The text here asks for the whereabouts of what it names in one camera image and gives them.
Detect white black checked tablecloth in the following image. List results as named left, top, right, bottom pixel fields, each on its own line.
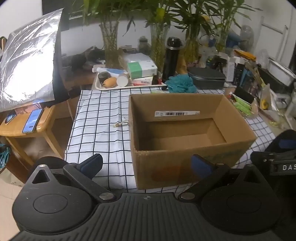
left=64, top=87, right=278, bottom=194

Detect yellow bun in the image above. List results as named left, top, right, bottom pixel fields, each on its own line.
left=103, top=77, right=117, bottom=88

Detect blue screen phone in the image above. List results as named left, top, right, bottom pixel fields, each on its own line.
left=22, top=108, right=44, bottom=133

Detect white pipe rack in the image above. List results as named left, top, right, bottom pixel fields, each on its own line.
left=261, top=16, right=289, bottom=63

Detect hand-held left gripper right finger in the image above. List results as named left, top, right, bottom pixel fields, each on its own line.
left=178, top=154, right=270, bottom=202

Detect brown cardboard box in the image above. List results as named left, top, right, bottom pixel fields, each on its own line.
left=128, top=93, right=258, bottom=190

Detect wooden side table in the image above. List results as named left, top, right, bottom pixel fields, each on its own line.
left=0, top=105, right=66, bottom=167

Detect white blue tube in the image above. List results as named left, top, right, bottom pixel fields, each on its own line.
left=93, top=65, right=129, bottom=76

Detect white wrapped tissue pack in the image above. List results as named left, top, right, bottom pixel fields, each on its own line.
left=124, top=53, right=151, bottom=63

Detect wooden cabinet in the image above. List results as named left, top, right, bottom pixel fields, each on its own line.
left=61, top=67, right=97, bottom=116

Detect green snack packets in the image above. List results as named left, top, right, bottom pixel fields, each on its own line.
left=232, top=95, right=252, bottom=116

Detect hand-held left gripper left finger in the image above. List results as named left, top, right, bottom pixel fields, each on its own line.
left=24, top=153, right=117, bottom=202

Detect small black tripod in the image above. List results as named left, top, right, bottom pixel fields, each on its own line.
left=208, top=56, right=226, bottom=70

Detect green white tissue box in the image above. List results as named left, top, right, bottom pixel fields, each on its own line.
left=124, top=56, right=158, bottom=79

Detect small dark phone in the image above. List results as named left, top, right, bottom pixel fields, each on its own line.
left=4, top=113, right=18, bottom=124

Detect glass vase with bamboo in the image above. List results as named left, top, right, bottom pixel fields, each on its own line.
left=76, top=0, right=137, bottom=69
left=176, top=0, right=208, bottom=63
left=139, top=0, right=181, bottom=67
left=208, top=0, right=262, bottom=52

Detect dark glass jar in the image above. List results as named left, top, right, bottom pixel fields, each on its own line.
left=139, top=36, right=151, bottom=55

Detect orange yellow packet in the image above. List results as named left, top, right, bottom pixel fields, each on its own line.
left=233, top=49, right=257, bottom=61

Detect teal bath pouf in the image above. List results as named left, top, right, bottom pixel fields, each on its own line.
left=167, top=74, right=197, bottom=93

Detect blue carton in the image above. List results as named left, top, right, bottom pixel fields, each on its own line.
left=240, top=68, right=255, bottom=88

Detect black tape roll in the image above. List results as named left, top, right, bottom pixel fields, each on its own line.
left=97, top=72, right=111, bottom=83

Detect white short cable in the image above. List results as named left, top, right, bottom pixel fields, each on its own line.
left=113, top=118, right=129, bottom=128

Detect silver foil reflector sheet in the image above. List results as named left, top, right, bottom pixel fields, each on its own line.
left=0, top=8, right=70, bottom=113

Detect white tall carton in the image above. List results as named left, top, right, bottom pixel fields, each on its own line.
left=225, top=56, right=245, bottom=81

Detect white pill bottle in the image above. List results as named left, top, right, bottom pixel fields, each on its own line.
left=116, top=74, right=130, bottom=87

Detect white ribbed container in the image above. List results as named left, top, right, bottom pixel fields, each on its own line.
left=268, top=58, right=296, bottom=86

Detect grey zip case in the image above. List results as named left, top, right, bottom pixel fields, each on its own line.
left=187, top=67, right=226, bottom=89

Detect pink white carton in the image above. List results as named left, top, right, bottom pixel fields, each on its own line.
left=131, top=76, right=154, bottom=86

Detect small black box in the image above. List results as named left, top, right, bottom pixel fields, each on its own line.
left=233, top=86, right=255, bottom=104

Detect black fuzzy object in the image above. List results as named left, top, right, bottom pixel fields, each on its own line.
left=72, top=54, right=88, bottom=70

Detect black thermos bottle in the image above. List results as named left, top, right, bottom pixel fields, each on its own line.
left=162, top=37, right=184, bottom=83

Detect cream plastic tray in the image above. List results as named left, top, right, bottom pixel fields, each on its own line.
left=94, top=70, right=168, bottom=90

